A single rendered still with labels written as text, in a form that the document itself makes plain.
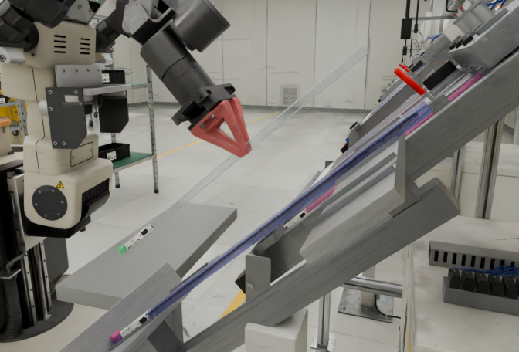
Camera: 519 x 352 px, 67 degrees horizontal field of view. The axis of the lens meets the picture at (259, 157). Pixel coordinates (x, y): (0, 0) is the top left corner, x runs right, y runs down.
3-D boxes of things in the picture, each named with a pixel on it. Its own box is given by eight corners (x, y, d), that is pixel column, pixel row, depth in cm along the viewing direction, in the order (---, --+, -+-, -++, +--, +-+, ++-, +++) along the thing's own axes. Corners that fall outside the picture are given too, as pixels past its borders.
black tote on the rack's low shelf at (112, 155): (79, 174, 278) (77, 158, 276) (60, 171, 284) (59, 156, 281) (131, 156, 331) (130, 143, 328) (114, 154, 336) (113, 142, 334)
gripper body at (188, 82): (239, 92, 59) (208, 54, 59) (210, 98, 50) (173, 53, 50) (211, 119, 62) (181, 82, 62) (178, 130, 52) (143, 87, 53)
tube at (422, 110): (117, 345, 55) (111, 339, 55) (123, 339, 56) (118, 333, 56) (433, 112, 34) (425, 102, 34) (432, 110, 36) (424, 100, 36)
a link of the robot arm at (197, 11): (161, 49, 65) (121, 15, 58) (212, 1, 63) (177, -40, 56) (185, 92, 59) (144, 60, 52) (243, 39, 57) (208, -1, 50)
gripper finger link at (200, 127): (272, 133, 58) (232, 85, 58) (256, 143, 52) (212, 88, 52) (240, 160, 61) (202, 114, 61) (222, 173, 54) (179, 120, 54)
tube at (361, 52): (121, 255, 67) (117, 250, 67) (127, 252, 68) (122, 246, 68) (368, 52, 47) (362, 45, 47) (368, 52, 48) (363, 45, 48)
